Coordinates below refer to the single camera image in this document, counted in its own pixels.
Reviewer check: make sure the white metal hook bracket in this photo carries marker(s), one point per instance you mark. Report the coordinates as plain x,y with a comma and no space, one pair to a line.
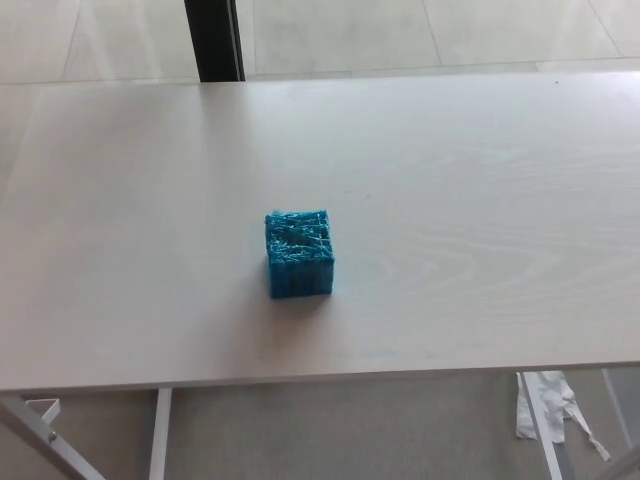
51,407

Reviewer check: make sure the white diagonal table brace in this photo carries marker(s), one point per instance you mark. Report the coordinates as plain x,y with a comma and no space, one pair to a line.
619,400
45,445

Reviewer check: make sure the white table leg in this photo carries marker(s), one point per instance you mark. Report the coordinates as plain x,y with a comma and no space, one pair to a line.
547,450
160,435

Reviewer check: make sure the black vertical post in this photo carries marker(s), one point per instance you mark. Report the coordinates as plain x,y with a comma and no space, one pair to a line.
212,40

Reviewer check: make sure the torn white paper strip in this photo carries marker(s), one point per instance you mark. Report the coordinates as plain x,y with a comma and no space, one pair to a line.
552,400

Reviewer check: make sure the blue lattice cube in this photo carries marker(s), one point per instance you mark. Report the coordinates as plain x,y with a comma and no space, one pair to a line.
299,260

